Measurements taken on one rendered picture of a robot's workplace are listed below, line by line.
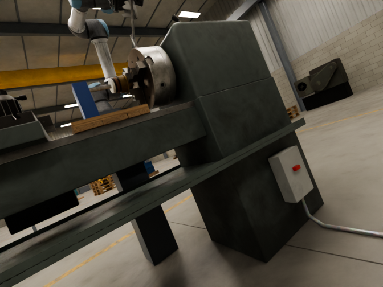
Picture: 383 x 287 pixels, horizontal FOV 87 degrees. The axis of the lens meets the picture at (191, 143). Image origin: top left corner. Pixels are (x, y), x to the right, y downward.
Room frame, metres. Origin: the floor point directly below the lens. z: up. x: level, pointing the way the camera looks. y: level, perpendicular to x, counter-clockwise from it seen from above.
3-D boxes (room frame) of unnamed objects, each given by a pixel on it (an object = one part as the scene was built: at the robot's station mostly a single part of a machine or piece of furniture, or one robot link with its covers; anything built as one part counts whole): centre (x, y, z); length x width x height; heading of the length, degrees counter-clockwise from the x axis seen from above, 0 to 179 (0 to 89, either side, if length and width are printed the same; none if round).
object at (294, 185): (0.96, -0.53, 0.22); 0.42 x 0.18 x 0.44; 30
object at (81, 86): (0.92, 0.38, 1.00); 0.08 x 0.06 x 0.23; 30
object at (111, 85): (0.96, 0.30, 1.08); 0.13 x 0.07 x 0.07; 120
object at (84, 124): (0.95, 0.33, 0.88); 0.36 x 0.30 x 0.04; 30
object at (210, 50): (1.32, -0.25, 1.06); 0.59 x 0.48 x 0.39; 120
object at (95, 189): (9.74, 4.48, 0.36); 1.26 x 0.86 x 0.73; 138
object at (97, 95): (1.48, 0.50, 1.27); 0.13 x 0.12 x 0.14; 120
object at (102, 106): (1.48, 0.51, 1.15); 0.15 x 0.15 x 0.10
